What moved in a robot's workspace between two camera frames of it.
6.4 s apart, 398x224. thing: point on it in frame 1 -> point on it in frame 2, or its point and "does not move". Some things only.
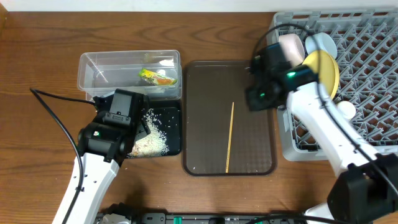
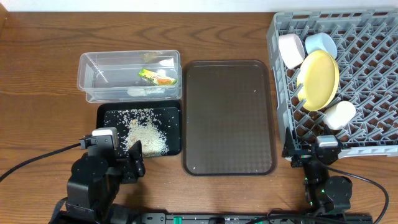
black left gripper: (143, 129) -> (125, 168)
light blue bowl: (321, 42) does not move
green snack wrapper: (157, 78) does not move
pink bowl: (292, 47) does not move
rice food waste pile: (154, 144) does not move
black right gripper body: (253, 101) -> (301, 158)
